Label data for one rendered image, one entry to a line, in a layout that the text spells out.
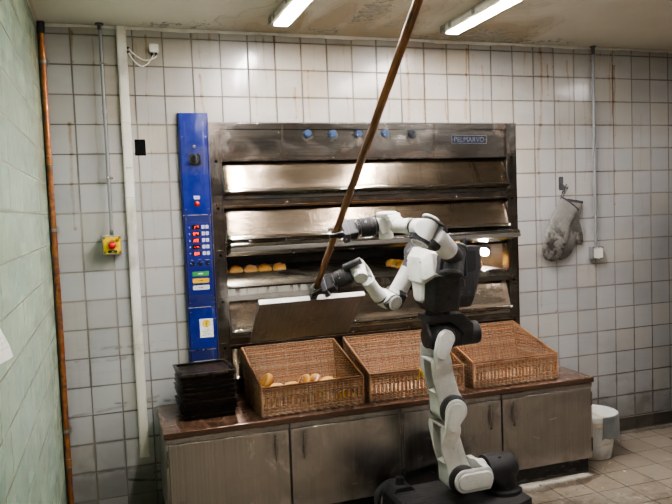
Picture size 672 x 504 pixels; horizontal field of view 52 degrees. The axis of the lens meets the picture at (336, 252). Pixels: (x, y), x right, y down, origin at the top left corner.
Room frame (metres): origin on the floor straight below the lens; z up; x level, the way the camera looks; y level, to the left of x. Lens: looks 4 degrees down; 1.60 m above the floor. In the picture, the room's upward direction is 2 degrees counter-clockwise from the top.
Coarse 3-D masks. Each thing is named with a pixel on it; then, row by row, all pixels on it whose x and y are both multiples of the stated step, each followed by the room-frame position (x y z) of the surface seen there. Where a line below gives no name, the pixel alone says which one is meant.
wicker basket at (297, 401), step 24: (264, 360) 3.80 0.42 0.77; (288, 360) 3.85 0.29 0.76; (312, 360) 3.89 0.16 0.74; (336, 360) 3.91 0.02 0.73; (288, 384) 3.40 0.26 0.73; (312, 384) 3.43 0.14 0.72; (336, 384) 3.48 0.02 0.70; (360, 384) 3.52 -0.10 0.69; (264, 408) 3.35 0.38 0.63; (288, 408) 3.39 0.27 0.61; (312, 408) 3.43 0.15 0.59
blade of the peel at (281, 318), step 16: (272, 304) 3.31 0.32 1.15; (288, 304) 3.34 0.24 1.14; (304, 304) 3.38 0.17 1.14; (320, 304) 3.42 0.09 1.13; (336, 304) 3.46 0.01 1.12; (352, 304) 3.50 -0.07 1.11; (256, 320) 3.39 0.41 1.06; (272, 320) 3.42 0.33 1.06; (288, 320) 3.46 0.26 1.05; (304, 320) 3.50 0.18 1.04; (320, 320) 3.54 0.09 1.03; (336, 320) 3.59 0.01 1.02; (352, 320) 3.63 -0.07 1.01; (256, 336) 3.51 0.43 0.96; (272, 336) 3.55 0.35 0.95; (288, 336) 3.59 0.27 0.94; (304, 336) 3.64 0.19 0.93
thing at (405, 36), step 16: (416, 0) 2.16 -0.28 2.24; (416, 16) 2.20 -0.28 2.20; (400, 48) 2.29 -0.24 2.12; (384, 96) 2.43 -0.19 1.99; (368, 128) 2.57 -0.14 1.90; (368, 144) 2.60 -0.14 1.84; (352, 176) 2.74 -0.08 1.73; (352, 192) 2.80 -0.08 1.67; (336, 224) 2.95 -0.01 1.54; (336, 240) 3.04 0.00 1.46; (320, 272) 3.21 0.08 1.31
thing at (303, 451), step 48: (528, 384) 3.79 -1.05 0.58; (576, 384) 3.87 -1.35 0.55; (192, 432) 3.19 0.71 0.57; (240, 432) 3.27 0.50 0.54; (288, 432) 3.35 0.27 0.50; (336, 432) 3.42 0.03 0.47; (384, 432) 3.50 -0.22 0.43; (480, 432) 3.68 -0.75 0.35; (528, 432) 3.77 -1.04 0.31; (576, 432) 3.87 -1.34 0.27; (192, 480) 3.20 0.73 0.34; (240, 480) 3.27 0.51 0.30; (288, 480) 3.34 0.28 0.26; (336, 480) 3.42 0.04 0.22; (384, 480) 3.50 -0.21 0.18; (432, 480) 3.59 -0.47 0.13; (528, 480) 3.82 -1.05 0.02
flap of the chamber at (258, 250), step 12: (372, 240) 3.92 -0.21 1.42; (384, 240) 3.94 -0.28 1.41; (396, 240) 3.96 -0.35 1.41; (408, 240) 3.99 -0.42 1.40; (456, 240) 4.12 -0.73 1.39; (468, 240) 4.18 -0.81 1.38; (480, 240) 4.25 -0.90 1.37; (492, 240) 4.31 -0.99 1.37; (504, 240) 4.38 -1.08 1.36; (228, 252) 3.76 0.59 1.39; (240, 252) 3.71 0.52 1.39; (252, 252) 3.76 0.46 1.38; (264, 252) 3.81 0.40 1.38; (276, 252) 3.87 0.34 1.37; (288, 252) 3.92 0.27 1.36; (300, 252) 3.98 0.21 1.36
